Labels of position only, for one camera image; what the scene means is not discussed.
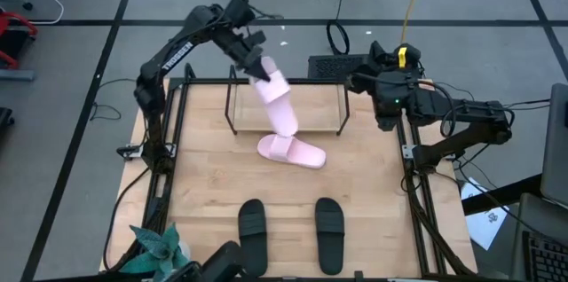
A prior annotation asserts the pink slide sandal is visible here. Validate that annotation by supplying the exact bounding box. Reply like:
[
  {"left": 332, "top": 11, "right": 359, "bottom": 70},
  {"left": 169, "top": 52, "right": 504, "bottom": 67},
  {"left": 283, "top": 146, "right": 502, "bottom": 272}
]
[
  {"left": 256, "top": 134, "right": 327, "bottom": 170},
  {"left": 247, "top": 55, "right": 300, "bottom": 137}
]

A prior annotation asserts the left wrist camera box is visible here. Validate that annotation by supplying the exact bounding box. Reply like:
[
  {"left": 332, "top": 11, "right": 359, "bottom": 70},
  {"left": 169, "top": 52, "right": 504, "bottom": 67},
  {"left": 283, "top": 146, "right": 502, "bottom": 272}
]
[{"left": 224, "top": 0, "right": 257, "bottom": 29}]

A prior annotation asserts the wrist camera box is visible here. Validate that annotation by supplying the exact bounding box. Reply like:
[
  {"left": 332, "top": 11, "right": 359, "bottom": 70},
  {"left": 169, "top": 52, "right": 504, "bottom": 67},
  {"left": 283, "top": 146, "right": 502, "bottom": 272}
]
[
  {"left": 224, "top": 0, "right": 257, "bottom": 29},
  {"left": 372, "top": 80, "right": 414, "bottom": 132}
]

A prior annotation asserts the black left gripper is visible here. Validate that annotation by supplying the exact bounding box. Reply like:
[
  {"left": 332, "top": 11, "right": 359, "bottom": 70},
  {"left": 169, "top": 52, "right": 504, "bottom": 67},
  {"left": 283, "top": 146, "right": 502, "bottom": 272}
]
[{"left": 212, "top": 24, "right": 272, "bottom": 82}]

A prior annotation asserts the black metal bar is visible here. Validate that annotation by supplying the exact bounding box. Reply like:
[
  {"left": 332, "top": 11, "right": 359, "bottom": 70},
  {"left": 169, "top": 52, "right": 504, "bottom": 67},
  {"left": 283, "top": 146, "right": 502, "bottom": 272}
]
[{"left": 461, "top": 173, "right": 545, "bottom": 216}]

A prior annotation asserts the grey laptop base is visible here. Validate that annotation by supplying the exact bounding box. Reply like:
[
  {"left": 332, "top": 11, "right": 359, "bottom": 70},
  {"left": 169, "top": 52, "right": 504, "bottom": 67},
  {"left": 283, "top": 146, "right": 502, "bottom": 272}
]
[{"left": 509, "top": 192, "right": 568, "bottom": 282}]

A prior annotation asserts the white paper sheet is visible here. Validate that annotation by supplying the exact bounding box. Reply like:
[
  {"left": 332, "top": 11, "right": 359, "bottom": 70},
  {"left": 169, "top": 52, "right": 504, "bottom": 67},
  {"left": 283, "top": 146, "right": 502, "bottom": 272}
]
[{"left": 460, "top": 177, "right": 510, "bottom": 252}]

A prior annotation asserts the black aluminium table frame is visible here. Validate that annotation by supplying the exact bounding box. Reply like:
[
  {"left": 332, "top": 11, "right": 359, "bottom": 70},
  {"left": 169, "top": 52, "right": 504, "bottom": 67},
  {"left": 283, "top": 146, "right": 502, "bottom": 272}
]
[{"left": 141, "top": 63, "right": 478, "bottom": 279}]

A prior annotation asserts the black perforated computer tower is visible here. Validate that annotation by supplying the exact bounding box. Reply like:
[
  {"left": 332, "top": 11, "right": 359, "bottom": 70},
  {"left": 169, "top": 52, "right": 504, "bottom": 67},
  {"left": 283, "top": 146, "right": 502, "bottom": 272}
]
[{"left": 308, "top": 53, "right": 372, "bottom": 80}]

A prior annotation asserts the black-framed wooden shelf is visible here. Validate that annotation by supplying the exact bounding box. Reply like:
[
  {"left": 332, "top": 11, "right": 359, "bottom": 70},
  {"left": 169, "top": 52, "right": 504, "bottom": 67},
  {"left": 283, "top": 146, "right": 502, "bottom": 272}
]
[{"left": 224, "top": 64, "right": 351, "bottom": 137}]

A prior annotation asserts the red metal frame cart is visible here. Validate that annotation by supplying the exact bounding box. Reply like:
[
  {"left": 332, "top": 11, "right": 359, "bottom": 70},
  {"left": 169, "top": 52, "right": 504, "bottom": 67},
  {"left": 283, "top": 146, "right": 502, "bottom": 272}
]
[{"left": 0, "top": 10, "right": 39, "bottom": 70}]

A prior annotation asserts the grey metal foot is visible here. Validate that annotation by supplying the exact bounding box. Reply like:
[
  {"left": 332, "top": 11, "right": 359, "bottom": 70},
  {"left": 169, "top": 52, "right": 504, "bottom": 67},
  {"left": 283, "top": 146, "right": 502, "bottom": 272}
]
[{"left": 0, "top": 68, "right": 36, "bottom": 82}]

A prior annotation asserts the black keyboard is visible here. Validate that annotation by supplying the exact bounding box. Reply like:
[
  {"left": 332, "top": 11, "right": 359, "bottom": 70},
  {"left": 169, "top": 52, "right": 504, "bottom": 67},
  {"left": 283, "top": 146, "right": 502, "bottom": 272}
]
[{"left": 523, "top": 231, "right": 568, "bottom": 282}]

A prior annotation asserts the green artificial plant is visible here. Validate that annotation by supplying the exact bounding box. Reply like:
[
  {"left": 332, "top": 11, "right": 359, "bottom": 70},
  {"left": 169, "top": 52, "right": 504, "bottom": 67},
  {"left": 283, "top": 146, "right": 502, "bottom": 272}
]
[{"left": 118, "top": 222, "right": 193, "bottom": 282}]

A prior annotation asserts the grey laptop screen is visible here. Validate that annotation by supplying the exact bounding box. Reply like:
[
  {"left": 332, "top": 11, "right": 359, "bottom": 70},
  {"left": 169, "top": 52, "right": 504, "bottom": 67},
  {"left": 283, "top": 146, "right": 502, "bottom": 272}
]
[{"left": 539, "top": 82, "right": 568, "bottom": 210}]

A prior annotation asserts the black slide sandal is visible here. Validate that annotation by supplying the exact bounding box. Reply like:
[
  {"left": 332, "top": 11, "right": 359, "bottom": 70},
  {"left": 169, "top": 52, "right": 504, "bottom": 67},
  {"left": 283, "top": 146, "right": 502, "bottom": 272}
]
[
  {"left": 237, "top": 198, "right": 270, "bottom": 278},
  {"left": 314, "top": 197, "right": 346, "bottom": 276}
]

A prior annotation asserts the yellow hanging cable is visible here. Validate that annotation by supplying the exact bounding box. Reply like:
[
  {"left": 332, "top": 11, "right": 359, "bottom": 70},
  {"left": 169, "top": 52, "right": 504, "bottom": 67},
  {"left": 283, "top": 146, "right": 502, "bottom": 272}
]
[{"left": 398, "top": 0, "right": 430, "bottom": 46}]

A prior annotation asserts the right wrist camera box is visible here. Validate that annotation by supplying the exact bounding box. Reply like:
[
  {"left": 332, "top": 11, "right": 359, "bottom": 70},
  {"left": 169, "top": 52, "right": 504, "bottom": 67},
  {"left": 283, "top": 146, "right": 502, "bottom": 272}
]
[{"left": 372, "top": 80, "right": 414, "bottom": 132}]

